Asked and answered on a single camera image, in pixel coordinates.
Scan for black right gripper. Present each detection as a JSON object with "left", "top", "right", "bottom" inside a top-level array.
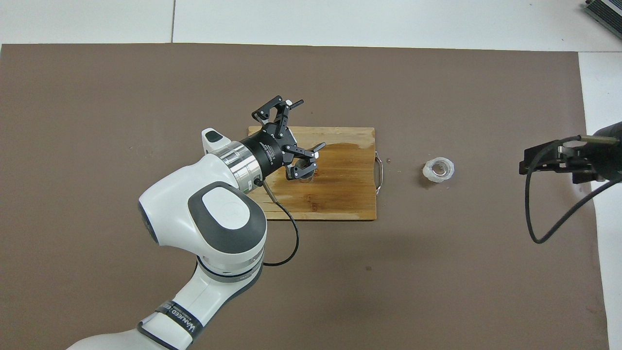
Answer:
[{"left": 519, "top": 122, "right": 622, "bottom": 184}]

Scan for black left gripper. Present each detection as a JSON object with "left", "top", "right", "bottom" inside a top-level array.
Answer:
[{"left": 241, "top": 96, "right": 327, "bottom": 182}]

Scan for small clear glass cup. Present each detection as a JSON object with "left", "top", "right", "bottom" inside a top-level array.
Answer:
[{"left": 422, "top": 157, "right": 455, "bottom": 184}]

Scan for wooden cutting board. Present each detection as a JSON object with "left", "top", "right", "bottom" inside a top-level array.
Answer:
[{"left": 245, "top": 126, "right": 384, "bottom": 222}]

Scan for brown paper table mat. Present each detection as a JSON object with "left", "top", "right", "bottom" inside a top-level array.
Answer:
[{"left": 0, "top": 43, "right": 610, "bottom": 350}]

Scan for grey ribbed device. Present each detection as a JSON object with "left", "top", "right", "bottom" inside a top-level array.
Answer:
[{"left": 585, "top": 0, "right": 622, "bottom": 27}]

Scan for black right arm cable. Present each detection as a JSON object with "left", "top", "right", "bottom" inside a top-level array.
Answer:
[{"left": 524, "top": 135, "right": 622, "bottom": 245}]

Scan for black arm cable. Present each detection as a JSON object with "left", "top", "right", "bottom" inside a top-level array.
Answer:
[
  {"left": 253, "top": 177, "right": 300, "bottom": 267},
  {"left": 524, "top": 135, "right": 622, "bottom": 245}
]

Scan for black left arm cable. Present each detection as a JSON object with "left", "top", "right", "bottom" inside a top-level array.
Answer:
[{"left": 253, "top": 177, "right": 300, "bottom": 267}]

